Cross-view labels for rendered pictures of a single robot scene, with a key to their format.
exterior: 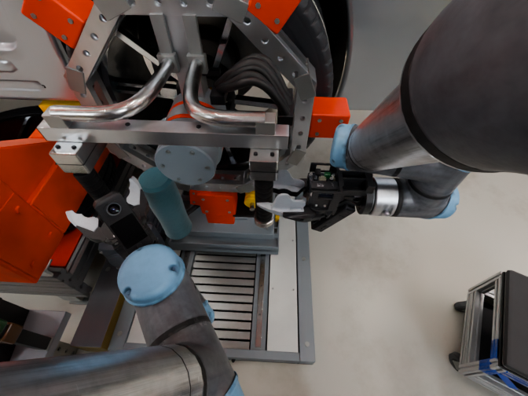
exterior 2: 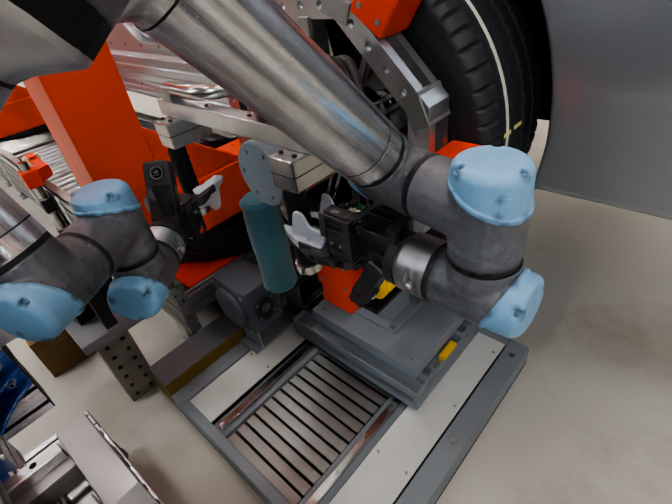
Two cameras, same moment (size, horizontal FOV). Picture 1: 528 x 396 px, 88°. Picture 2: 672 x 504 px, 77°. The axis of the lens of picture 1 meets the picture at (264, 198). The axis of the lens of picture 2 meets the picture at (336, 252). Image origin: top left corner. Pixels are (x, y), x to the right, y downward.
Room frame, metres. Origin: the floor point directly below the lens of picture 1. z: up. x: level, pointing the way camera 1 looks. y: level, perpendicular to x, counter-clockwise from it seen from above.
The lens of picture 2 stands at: (-0.03, -0.42, 1.18)
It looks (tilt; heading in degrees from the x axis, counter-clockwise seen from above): 36 degrees down; 45
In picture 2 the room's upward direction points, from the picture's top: 9 degrees counter-clockwise
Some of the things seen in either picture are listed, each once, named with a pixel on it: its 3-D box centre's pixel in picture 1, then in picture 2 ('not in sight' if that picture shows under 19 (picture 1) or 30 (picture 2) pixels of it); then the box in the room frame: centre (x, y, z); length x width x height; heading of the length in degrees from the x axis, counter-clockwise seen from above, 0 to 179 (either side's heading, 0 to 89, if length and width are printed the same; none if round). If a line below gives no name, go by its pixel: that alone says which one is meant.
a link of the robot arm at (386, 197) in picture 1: (378, 197); (420, 266); (0.32, -0.22, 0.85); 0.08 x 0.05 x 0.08; 177
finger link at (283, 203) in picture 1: (281, 202); (301, 227); (0.30, -0.03, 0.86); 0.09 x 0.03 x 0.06; 95
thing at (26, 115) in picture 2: not in sight; (37, 89); (0.79, 2.62, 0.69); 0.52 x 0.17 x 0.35; 177
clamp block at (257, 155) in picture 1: (264, 152); (304, 162); (0.36, 0.00, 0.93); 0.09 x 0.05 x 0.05; 177
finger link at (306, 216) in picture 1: (304, 209); (326, 249); (0.30, -0.08, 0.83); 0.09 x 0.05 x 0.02; 95
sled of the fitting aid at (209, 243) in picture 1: (229, 215); (383, 324); (0.75, 0.17, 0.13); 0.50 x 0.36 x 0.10; 87
